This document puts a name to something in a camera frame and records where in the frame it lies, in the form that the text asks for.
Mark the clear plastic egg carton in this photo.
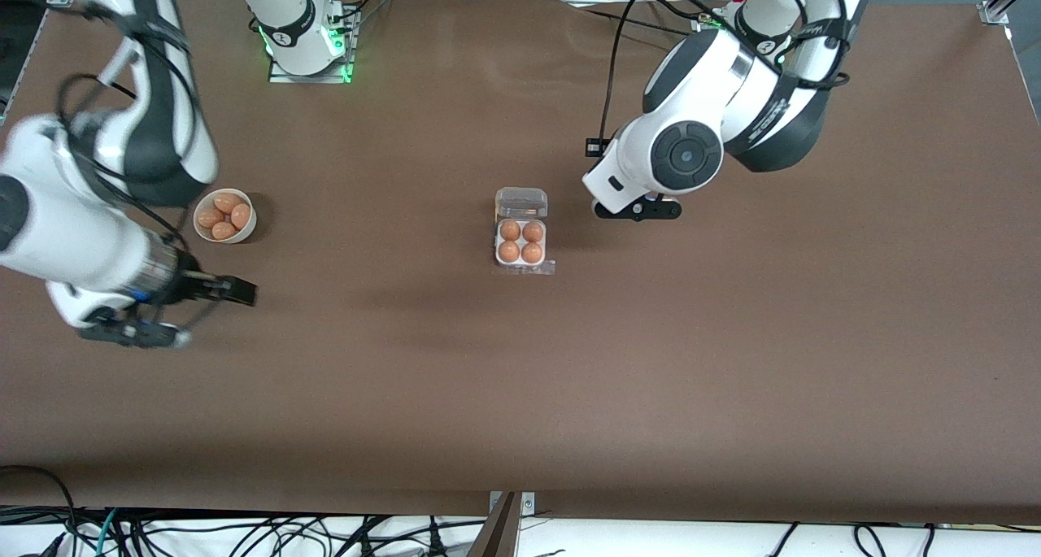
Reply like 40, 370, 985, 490
493, 186, 557, 277

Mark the white round bowl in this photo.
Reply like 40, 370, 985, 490
193, 188, 258, 244

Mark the brown table cover sheet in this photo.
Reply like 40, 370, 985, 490
0, 0, 1041, 525

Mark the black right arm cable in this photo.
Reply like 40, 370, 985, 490
53, 4, 212, 330

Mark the black base power cable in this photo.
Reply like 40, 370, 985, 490
569, 4, 692, 36

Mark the black looped floor cable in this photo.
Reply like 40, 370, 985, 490
0, 465, 78, 557

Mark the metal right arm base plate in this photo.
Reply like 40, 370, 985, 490
267, 8, 357, 85

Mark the teal cable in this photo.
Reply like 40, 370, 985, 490
94, 508, 119, 557

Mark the black cable bundle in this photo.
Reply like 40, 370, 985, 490
114, 512, 489, 557

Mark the small metal bracket plate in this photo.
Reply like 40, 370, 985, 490
488, 492, 536, 519

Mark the dark wedge-shaped mount bar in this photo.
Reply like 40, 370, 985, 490
466, 492, 521, 557

